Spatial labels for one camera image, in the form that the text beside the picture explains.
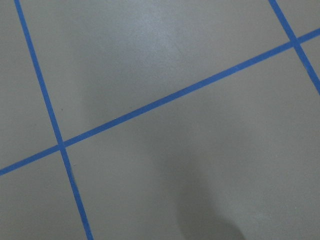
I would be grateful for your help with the brown paper table cover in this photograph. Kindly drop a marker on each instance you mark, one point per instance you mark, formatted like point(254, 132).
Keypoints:
point(159, 119)

